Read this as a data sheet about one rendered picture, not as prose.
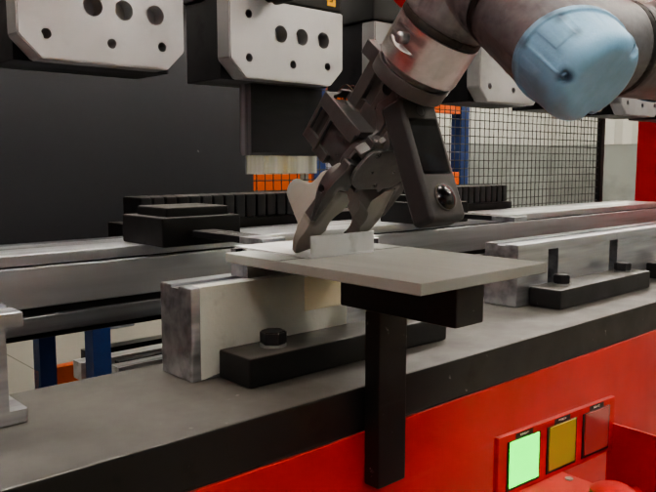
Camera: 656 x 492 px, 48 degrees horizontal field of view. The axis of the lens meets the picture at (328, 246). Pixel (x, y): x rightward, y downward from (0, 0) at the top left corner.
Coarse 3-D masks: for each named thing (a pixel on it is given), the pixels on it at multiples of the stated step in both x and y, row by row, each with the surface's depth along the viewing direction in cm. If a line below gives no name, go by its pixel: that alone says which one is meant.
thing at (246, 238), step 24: (144, 216) 96; (168, 216) 93; (192, 216) 95; (216, 216) 97; (144, 240) 96; (168, 240) 93; (192, 240) 95; (216, 240) 97; (240, 240) 87; (264, 240) 84
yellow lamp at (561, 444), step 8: (560, 424) 73; (568, 424) 74; (552, 432) 72; (560, 432) 73; (568, 432) 74; (552, 440) 72; (560, 440) 73; (568, 440) 74; (552, 448) 72; (560, 448) 73; (568, 448) 74; (552, 456) 72; (560, 456) 73; (568, 456) 74; (552, 464) 73; (560, 464) 74
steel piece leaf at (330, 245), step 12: (312, 240) 70; (324, 240) 71; (336, 240) 72; (348, 240) 73; (360, 240) 74; (372, 240) 76; (276, 252) 74; (288, 252) 74; (300, 252) 74; (312, 252) 70; (324, 252) 71; (336, 252) 72; (348, 252) 73; (360, 252) 75
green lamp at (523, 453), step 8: (536, 432) 70; (520, 440) 69; (528, 440) 70; (536, 440) 70; (512, 448) 68; (520, 448) 69; (528, 448) 70; (536, 448) 71; (512, 456) 68; (520, 456) 69; (528, 456) 70; (536, 456) 71; (512, 464) 68; (520, 464) 69; (528, 464) 70; (536, 464) 71; (512, 472) 69; (520, 472) 69; (528, 472) 70; (536, 472) 71; (512, 480) 69; (520, 480) 69
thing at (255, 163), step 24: (240, 96) 78; (264, 96) 78; (288, 96) 80; (312, 96) 82; (240, 120) 78; (264, 120) 78; (288, 120) 80; (240, 144) 79; (264, 144) 78; (288, 144) 80; (264, 168) 80; (288, 168) 82; (312, 168) 84
